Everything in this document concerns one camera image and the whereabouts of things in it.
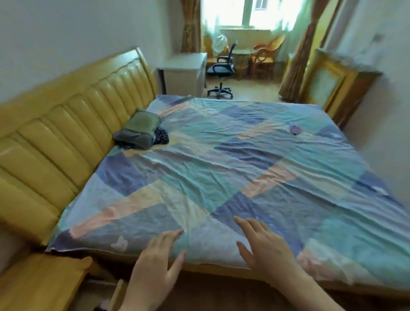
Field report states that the person's right hand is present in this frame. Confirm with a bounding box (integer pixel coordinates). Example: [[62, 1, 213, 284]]
[[233, 216, 305, 286]]

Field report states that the person's left hand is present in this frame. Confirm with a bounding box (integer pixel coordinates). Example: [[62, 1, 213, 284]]
[[120, 229, 187, 311]]

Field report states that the patchwork bed sheet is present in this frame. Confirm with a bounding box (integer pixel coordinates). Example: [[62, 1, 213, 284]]
[[46, 94, 410, 289]]

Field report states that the wooden nightstand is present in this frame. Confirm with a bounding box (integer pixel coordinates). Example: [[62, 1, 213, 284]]
[[0, 253, 94, 311]]

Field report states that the yellow padded headboard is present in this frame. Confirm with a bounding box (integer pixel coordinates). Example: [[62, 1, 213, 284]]
[[0, 47, 159, 247]]

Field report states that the dark checked cloth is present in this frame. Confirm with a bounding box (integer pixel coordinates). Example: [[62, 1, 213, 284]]
[[153, 127, 170, 146]]

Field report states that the green grey pillow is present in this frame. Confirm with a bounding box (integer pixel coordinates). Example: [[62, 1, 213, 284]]
[[112, 108, 163, 150]]

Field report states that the wooden radiator cover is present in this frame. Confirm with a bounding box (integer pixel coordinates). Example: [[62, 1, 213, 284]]
[[299, 48, 382, 129]]

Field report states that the black office chair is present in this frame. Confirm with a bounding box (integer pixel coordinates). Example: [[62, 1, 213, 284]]
[[206, 41, 238, 100]]

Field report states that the brown patterned curtain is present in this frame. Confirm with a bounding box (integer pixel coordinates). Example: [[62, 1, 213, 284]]
[[180, 0, 202, 53], [278, 0, 331, 103]]

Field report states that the white desk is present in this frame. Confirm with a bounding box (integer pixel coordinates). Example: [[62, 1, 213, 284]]
[[157, 52, 208, 98]]

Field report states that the wicker armchair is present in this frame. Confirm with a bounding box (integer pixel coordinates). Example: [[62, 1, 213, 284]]
[[249, 34, 286, 79], [203, 33, 230, 66]]

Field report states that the round wicker glass table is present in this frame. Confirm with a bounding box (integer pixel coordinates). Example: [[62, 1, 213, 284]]
[[232, 48, 254, 79]]

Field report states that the white cloth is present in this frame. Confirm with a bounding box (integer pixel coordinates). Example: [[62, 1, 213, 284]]
[[212, 34, 228, 58]]

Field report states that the bright window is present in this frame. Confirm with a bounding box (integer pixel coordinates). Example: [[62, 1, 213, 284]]
[[201, 0, 305, 31]]

